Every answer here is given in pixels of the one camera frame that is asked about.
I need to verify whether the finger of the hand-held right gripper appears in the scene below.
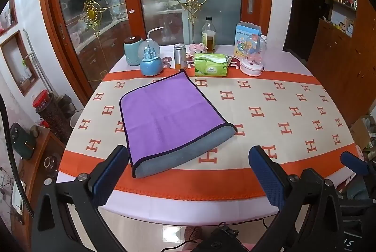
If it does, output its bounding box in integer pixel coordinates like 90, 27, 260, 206
340, 151, 376, 180

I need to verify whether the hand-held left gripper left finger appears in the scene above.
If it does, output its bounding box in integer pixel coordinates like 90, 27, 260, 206
31, 145, 130, 252

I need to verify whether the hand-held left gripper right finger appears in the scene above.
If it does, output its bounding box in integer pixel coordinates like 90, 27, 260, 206
248, 145, 344, 252

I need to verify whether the purple and grey towel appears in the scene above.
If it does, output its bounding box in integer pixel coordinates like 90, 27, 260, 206
119, 69, 238, 179

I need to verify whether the cardboard box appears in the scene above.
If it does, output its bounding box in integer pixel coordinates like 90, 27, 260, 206
349, 115, 373, 151

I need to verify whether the orange and beige patterned tablecloth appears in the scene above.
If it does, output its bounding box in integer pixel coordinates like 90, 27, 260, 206
56, 44, 365, 218

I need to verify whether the wooden side cabinet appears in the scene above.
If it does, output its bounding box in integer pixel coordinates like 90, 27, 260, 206
10, 126, 66, 244

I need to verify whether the black zipper bag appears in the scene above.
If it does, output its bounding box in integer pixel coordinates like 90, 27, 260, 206
192, 222, 248, 252

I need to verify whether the red lid glass jar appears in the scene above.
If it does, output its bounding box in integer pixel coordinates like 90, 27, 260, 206
32, 89, 69, 141

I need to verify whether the dark green bag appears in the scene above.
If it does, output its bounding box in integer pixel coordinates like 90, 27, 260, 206
10, 122, 36, 160

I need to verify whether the pink clear dome toy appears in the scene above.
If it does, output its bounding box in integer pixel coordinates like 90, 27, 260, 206
240, 35, 266, 77

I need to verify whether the blue snow globe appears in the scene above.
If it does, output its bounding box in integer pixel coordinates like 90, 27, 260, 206
139, 39, 163, 77

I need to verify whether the green tissue pack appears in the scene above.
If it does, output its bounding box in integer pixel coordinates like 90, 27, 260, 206
194, 53, 231, 77

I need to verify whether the teal canister with dark lid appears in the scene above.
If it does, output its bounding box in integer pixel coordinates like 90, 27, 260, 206
123, 36, 143, 66

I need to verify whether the silver drink can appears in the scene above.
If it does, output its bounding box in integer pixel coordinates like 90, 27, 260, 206
173, 43, 187, 70

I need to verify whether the light blue printed carton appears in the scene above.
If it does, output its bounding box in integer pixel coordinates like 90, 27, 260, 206
233, 22, 262, 58

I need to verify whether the glass bottle with amber liquid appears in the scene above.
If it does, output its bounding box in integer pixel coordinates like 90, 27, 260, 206
201, 16, 216, 53

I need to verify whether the small gold door ornament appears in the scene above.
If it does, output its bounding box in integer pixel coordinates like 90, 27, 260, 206
80, 0, 104, 36

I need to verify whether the orange framed glass sliding door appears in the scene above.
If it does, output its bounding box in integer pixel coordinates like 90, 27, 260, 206
38, 0, 274, 107

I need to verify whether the black cable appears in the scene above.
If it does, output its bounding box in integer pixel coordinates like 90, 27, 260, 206
0, 92, 34, 219

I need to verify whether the brown wooden wall cabinet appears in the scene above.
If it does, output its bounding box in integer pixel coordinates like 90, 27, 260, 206
305, 0, 376, 135

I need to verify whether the white mop handle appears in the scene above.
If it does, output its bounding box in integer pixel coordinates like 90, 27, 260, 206
23, 29, 55, 100

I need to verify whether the wooden framed wall niche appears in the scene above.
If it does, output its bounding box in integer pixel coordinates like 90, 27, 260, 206
0, 30, 40, 97

